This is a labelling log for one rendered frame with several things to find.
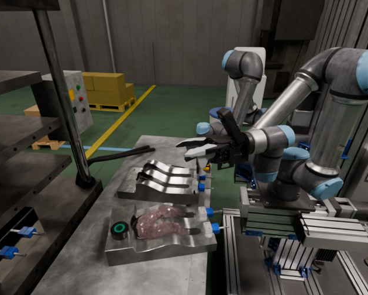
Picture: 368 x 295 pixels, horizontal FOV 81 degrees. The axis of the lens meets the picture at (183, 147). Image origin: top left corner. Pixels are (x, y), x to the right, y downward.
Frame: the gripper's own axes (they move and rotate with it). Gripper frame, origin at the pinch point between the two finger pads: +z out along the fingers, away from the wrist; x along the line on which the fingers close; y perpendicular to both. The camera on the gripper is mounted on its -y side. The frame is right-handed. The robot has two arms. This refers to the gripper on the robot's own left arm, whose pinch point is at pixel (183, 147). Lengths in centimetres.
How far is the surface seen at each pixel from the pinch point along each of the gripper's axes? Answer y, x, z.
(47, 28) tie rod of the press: -38, 77, 39
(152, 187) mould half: 47, 59, 1
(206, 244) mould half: 58, 18, -15
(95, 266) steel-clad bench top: 62, 28, 35
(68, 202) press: 57, 78, 52
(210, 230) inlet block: 55, 23, -19
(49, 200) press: 56, 84, 63
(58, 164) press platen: 31, 80, 52
